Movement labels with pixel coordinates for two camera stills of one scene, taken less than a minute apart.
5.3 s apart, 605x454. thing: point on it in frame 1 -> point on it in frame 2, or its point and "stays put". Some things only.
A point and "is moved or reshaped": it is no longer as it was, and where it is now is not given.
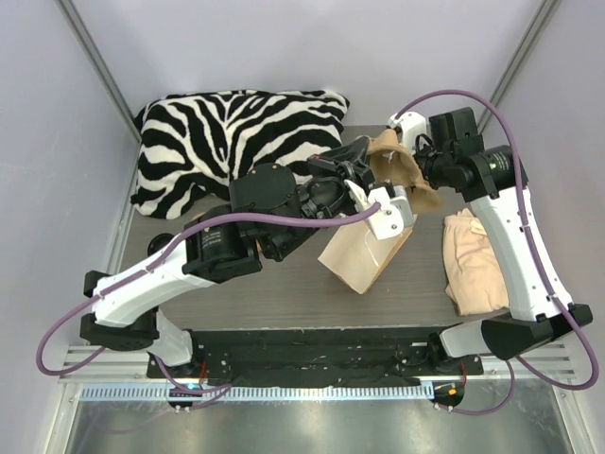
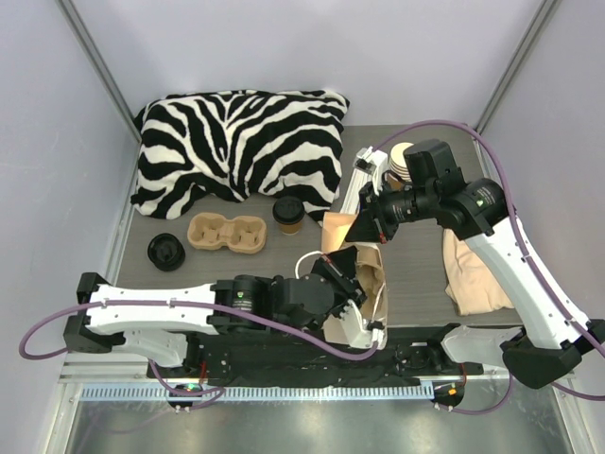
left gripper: [361, 171] -> [343, 279]
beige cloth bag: [476, 282] stays put
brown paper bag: [354, 253] is moved or reshaped
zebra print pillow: [195, 144] stays put
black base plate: [319, 353] stays put
